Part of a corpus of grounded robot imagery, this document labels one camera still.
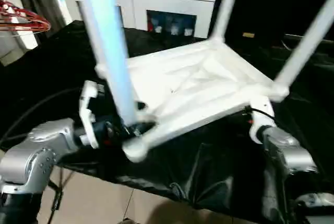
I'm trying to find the white cabinet with glass doors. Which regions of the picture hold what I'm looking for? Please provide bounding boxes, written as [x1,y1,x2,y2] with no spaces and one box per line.
[58,0,219,39]

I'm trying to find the black folding stand frame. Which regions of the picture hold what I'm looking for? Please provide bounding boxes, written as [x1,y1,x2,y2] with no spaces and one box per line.
[48,168,78,192]

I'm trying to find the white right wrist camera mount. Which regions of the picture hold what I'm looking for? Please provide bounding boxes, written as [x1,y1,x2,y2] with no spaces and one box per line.
[248,97,277,146]

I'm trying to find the long dark bar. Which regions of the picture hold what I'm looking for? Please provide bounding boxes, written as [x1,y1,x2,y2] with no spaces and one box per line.
[283,33,334,44]

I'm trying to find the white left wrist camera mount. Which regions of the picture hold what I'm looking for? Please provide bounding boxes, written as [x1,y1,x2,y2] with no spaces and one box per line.
[77,79,106,149]

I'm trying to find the white plastic table top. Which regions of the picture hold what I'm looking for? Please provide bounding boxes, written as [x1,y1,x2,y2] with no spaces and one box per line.
[94,38,291,164]

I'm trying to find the red wire clothes hangers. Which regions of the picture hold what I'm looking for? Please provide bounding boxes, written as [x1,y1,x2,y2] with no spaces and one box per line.
[0,0,52,34]

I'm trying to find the black mat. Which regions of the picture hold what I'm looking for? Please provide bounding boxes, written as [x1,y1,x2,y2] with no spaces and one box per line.
[0,19,334,224]

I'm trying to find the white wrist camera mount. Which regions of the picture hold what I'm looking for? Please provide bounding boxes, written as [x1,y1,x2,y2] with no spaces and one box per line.
[77,79,106,149]
[248,97,277,146]

